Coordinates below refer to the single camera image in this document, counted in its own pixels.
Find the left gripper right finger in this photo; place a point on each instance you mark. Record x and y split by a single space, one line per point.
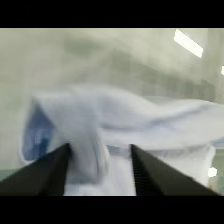
156 178

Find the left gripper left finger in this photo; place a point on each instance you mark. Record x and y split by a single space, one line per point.
43 176

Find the light blue shirt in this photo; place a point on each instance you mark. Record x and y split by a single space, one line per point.
133 123

